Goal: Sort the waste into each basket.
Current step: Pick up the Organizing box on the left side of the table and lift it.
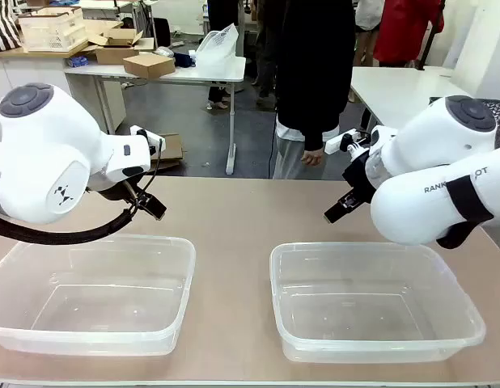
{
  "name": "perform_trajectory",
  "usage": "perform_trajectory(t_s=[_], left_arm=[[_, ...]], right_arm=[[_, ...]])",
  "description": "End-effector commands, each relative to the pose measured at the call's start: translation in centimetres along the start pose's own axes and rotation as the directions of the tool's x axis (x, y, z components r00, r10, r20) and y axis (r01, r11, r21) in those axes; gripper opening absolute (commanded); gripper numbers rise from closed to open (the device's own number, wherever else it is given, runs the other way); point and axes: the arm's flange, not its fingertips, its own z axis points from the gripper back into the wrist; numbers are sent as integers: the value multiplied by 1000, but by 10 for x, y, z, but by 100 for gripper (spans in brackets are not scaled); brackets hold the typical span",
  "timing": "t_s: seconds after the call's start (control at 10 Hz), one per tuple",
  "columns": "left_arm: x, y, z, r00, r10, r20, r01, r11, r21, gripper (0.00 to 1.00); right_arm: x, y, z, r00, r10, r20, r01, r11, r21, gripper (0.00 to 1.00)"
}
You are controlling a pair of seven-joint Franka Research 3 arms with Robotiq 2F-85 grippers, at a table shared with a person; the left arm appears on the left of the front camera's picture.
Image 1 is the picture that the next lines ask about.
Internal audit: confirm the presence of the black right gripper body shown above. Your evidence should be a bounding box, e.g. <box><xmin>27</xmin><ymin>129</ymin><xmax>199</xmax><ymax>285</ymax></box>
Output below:
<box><xmin>341</xmin><ymin>150</ymin><xmax>379</xmax><ymax>207</ymax></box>

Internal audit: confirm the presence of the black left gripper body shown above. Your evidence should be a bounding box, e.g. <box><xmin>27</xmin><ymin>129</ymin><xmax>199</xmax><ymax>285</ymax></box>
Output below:
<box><xmin>96</xmin><ymin>174</ymin><xmax>154</xmax><ymax>207</ymax></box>

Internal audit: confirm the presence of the clear plastic bin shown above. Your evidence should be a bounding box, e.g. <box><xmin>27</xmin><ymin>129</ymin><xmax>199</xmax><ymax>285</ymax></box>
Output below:
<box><xmin>0</xmin><ymin>234</ymin><xmax>197</xmax><ymax>356</ymax></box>
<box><xmin>269</xmin><ymin>241</ymin><xmax>486</xmax><ymax>364</ymax></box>

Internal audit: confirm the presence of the person's left forearm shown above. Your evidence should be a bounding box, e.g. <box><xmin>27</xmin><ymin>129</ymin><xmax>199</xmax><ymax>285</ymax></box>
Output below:
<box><xmin>302</xmin><ymin>92</ymin><xmax>342</xmax><ymax>151</ymax></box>

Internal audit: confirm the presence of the person's left hand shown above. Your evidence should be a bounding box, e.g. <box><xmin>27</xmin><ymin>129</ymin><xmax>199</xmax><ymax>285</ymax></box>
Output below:
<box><xmin>301</xmin><ymin>148</ymin><xmax>326</xmax><ymax>166</ymax></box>

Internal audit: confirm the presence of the cardboard box on floor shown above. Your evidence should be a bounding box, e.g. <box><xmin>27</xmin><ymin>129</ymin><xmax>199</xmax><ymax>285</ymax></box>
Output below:
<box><xmin>150</xmin><ymin>133</ymin><xmax>187</xmax><ymax>173</ymax></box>

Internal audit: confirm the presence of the white side table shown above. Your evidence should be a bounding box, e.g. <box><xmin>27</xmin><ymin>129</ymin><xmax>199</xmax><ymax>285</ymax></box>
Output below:
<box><xmin>349</xmin><ymin>65</ymin><xmax>473</xmax><ymax>130</ymax></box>

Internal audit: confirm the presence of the person in black sweater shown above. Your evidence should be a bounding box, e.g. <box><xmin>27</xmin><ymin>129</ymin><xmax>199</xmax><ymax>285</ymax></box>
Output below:
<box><xmin>273</xmin><ymin>0</ymin><xmax>354</xmax><ymax>181</ymax></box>

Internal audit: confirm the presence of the closed cardboard box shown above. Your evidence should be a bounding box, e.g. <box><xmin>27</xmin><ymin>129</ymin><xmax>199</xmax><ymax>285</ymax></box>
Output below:
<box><xmin>122</xmin><ymin>52</ymin><xmax>176</xmax><ymax>79</ymax></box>

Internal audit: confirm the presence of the dark blue cloth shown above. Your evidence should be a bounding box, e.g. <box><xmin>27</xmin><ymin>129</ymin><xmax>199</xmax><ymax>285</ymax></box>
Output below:
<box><xmin>172</xmin><ymin>49</ymin><xmax>198</xmax><ymax>70</ymax></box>

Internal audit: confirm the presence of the open cardboard box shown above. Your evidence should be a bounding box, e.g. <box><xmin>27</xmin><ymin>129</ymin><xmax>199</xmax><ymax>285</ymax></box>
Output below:
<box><xmin>87</xmin><ymin>26</ymin><xmax>155</xmax><ymax>65</ymax></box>

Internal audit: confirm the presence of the white table with metal legs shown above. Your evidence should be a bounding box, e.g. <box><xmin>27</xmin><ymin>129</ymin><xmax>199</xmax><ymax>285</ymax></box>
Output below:
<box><xmin>63</xmin><ymin>55</ymin><xmax>247</xmax><ymax>175</ymax></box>

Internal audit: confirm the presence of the person in red jacket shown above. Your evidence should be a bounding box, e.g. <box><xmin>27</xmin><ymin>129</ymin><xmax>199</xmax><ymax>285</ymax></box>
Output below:
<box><xmin>372</xmin><ymin>0</ymin><xmax>446</xmax><ymax>68</ymax></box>

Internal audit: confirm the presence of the background person in light top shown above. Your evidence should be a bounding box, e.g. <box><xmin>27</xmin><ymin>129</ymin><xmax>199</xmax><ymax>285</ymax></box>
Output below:
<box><xmin>352</xmin><ymin>0</ymin><xmax>383</xmax><ymax>68</ymax></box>

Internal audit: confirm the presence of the black office chair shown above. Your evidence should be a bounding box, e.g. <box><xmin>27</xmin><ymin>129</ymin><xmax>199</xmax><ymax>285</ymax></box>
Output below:
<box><xmin>142</xmin><ymin>17</ymin><xmax>172</xmax><ymax>49</ymax></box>

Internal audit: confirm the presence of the white cabinet with wooden top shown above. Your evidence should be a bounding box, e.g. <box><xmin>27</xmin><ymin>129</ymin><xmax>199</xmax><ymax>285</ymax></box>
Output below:
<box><xmin>0</xmin><ymin>40</ymin><xmax>126</xmax><ymax>137</ymax></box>

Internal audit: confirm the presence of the background person in dark trousers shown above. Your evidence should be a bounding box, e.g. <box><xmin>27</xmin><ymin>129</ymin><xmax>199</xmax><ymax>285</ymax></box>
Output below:
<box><xmin>206</xmin><ymin>0</ymin><xmax>239</xmax><ymax>111</ymax></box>

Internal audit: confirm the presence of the white plastic bag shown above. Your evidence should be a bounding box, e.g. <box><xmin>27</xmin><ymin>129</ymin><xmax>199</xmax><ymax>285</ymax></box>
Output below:
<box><xmin>194</xmin><ymin>23</ymin><xmax>239</xmax><ymax>68</ymax></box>

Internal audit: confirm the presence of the white plastic crate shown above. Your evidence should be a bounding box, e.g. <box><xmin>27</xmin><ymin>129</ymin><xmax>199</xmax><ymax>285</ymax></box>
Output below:
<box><xmin>17</xmin><ymin>6</ymin><xmax>89</xmax><ymax>53</ymax></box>

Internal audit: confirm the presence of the black white striped bag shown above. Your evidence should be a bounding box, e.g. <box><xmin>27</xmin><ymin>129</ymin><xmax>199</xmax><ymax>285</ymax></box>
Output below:
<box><xmin>0</xmin><ymin>0</ymin><xmax>23</xmax><ymax>53</ymax></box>

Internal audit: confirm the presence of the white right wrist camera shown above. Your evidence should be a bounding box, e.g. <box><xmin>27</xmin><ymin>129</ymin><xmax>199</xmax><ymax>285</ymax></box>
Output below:
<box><xmin>324</xmin><ymin>129</ymin><xmax>371</xmax><ymax>155</ymax></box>

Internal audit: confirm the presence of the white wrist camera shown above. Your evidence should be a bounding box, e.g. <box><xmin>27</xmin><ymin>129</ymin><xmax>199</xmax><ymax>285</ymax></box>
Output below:
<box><xmin>324</xmin><ymin>129</ymin><xmax>371</xmax><ymax>155</ymax></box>
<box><xmin>129</xmin><ymin>125</ymin><xmax>166</xmax><ymax>153</ymax></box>

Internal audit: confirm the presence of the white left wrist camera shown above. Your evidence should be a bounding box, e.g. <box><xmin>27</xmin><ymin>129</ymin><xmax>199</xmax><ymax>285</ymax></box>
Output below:
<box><xmin>129</xmin><ymin>125</ymin><xmax>166</xmax><ymax>153</ymax></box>

